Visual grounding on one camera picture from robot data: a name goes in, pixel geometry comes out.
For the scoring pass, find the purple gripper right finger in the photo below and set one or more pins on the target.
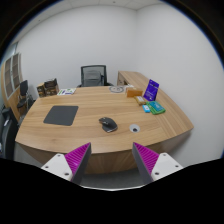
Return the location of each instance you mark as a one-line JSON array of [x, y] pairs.
[[151, 165]]

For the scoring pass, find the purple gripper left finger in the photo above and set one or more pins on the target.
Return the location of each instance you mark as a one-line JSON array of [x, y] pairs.
[[70, 166]]

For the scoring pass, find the black computer mouse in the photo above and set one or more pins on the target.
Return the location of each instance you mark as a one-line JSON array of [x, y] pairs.
[[108, 124]]

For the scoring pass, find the dark grey mouse pad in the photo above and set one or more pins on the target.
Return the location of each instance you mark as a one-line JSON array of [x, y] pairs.
[[61, 115]]

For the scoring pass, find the green flat box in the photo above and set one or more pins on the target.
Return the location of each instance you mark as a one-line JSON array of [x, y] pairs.
[[155, 107]]

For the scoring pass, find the small blue box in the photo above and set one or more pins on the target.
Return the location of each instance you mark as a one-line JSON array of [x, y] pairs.
[[146, 108]]

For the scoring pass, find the wooden office desk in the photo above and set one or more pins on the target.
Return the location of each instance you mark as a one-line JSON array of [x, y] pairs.
[[111, 152]]

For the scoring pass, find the small tan box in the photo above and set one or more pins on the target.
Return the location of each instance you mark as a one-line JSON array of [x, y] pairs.
[[140, 100]]

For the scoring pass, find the purple standing sign card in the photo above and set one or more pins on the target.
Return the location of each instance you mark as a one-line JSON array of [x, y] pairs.
[[151, 90]]

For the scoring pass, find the white printed leaflet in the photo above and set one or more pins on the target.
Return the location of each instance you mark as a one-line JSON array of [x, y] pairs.
[[67, 91]]

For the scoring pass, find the black chair at left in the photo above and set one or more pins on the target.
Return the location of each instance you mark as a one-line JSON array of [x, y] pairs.
[[8, 131]]

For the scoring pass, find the orange cardboard box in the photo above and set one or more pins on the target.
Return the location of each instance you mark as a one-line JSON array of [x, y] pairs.
[[131, 92]]

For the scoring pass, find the black visitor chair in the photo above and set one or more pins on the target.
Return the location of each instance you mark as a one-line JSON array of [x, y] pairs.
[[24, 98]]

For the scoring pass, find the brown box stack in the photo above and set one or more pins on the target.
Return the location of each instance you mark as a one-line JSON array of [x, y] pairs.
[[51, 87]]

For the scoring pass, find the small brown carton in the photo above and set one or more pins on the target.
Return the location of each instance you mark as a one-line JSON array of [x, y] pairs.
[[41, 90]]

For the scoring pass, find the wooden side cabinet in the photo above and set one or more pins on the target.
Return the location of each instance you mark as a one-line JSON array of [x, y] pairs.
[[132, 78]]

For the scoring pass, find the grey mesh office chair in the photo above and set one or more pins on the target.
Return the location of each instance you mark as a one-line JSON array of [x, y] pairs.
[[94, 75]]

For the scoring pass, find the wooden bookshelf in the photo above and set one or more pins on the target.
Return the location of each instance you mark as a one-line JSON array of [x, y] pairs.
[[11, 77]]

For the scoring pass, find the desk cable grommet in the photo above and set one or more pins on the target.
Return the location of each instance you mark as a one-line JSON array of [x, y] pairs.
[[134, 128]]

